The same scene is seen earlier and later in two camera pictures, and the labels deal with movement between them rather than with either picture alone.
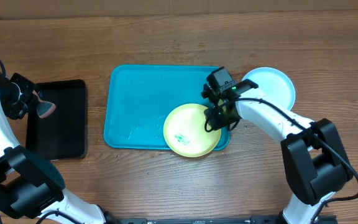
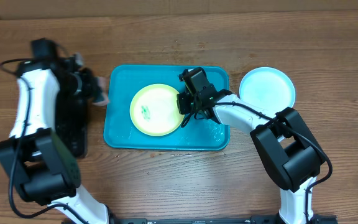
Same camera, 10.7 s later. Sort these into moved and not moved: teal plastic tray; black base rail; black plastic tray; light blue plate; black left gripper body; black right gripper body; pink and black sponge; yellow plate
Moved: black left gripper body; yellow plate; black right gripper body; pink and black sponge
Not moved: black plastic tray; black base rail; teal plastic tray; light blue plate
